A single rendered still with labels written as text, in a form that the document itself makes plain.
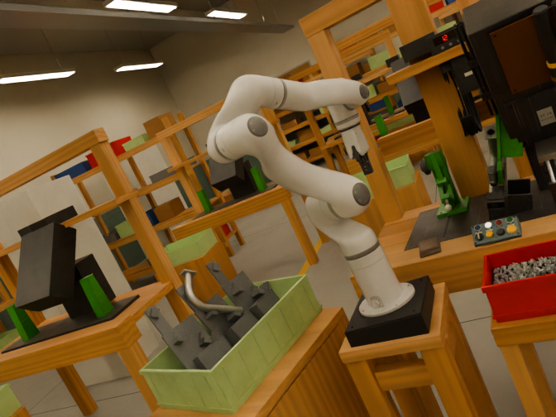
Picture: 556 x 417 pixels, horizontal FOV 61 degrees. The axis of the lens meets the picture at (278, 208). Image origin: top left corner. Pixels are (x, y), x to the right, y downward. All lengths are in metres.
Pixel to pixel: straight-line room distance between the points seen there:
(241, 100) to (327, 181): 0.34
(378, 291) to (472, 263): 0.41
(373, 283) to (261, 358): 0.50
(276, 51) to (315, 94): 11.04
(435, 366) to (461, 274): 0.42
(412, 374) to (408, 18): 1.43
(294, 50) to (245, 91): 11.05
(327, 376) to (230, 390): 0.41
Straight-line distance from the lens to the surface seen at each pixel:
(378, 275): 1.51
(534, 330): 1.51
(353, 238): 1.48
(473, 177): 2.31
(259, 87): 1.38
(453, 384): 1.56
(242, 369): 1.69
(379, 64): 8.92
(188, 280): 1.92
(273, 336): 1.80
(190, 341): 1.90
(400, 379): 1.59
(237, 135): 1.25
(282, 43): 12.48
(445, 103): 2.24
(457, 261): 1.80
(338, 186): 1.41
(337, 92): 1.50
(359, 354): 1.54
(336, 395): 1.93
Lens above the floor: 1.60
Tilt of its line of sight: 10 degrees down
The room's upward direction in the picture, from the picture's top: 25 degrees counter-clockwise
